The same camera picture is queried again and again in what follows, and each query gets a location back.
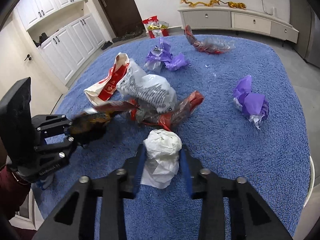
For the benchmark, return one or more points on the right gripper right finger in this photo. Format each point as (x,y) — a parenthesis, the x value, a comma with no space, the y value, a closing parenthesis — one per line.
(250,215)

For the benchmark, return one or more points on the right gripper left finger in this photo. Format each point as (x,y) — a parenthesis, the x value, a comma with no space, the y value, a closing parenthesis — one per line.
(94,208)

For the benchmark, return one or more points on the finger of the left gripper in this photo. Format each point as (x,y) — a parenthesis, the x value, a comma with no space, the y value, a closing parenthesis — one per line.
(49,155)
(50,125)

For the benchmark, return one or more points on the dark brown snack wrapper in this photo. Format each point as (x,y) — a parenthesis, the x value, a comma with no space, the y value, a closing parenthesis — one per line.
(92,124)

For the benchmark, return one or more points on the white tissue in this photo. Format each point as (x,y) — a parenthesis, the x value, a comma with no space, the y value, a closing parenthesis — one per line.
(162,158)

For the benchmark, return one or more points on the white red paper bag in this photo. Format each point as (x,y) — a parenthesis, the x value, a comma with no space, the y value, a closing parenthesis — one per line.
(103,90)

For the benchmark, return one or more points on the red transparent wrapper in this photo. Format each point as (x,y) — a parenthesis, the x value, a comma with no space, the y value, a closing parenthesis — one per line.
(148,116)

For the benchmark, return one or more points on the white printed plastic bag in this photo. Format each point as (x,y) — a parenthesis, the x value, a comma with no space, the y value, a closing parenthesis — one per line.
(151,88)

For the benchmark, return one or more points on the purple wrapper pair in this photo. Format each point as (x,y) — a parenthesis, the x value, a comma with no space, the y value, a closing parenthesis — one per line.
(160,56)

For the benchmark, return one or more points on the red clear plastic wrapper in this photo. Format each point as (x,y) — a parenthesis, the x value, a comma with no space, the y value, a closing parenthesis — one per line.
(208,45)

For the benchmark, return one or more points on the white trash bin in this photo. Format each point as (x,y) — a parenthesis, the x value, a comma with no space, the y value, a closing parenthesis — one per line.
(311,181)

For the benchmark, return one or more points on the blue white gloved left hand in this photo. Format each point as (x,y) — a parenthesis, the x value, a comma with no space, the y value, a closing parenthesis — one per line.
(44,183)

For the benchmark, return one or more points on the cream interior door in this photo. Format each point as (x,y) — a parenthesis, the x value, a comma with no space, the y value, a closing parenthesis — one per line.
(19,59)

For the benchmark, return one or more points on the black bag on shelf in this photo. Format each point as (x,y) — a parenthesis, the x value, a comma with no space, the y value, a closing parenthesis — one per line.
(42,37)

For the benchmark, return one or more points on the blue fluffy rug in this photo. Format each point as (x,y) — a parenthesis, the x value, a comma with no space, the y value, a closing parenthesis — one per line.
(274,159)

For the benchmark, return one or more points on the black slipper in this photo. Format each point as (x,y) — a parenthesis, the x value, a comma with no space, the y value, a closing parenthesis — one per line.
(106,45)

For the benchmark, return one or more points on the door mat with shoes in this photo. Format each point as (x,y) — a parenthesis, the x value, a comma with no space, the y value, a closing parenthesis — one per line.
(129,36)

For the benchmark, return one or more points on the dark brown entrance door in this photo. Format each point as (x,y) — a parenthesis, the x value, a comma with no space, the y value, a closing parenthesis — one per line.
(123,16)

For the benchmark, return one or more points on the red and white gift bag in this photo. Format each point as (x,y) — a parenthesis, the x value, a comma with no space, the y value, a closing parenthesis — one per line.
(155,27)

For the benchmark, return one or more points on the white TV cabinet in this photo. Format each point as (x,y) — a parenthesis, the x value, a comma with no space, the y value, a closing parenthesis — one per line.
(215,18)

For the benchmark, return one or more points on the golden tiger figurine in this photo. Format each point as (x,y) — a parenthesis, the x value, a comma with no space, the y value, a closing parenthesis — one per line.
(235,5)

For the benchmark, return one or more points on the golden dragon figurine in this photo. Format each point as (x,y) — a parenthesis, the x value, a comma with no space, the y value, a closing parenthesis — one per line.
(211,3)

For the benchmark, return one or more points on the grey double-door refrigerator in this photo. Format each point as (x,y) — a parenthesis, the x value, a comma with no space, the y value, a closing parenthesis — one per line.
(305,20)

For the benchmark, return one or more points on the white upper wall cabinet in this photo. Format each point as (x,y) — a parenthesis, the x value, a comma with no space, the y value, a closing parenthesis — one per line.
(42,1)

